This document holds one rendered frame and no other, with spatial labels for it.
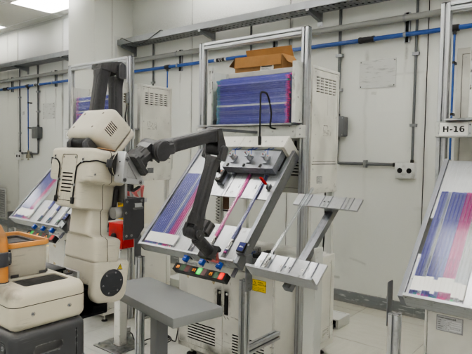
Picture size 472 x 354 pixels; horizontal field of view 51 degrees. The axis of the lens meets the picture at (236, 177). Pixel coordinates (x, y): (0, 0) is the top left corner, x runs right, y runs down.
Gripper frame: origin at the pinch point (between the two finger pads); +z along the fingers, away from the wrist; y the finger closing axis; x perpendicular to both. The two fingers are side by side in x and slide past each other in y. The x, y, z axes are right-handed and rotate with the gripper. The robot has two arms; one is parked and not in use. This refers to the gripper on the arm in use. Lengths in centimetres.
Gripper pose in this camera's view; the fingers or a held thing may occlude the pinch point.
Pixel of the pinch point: (218, 261)
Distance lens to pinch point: 234.6
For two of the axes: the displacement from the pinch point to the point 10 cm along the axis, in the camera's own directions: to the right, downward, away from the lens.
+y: -7.8, -0.5, 6.3
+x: -4.3, 7.7, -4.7
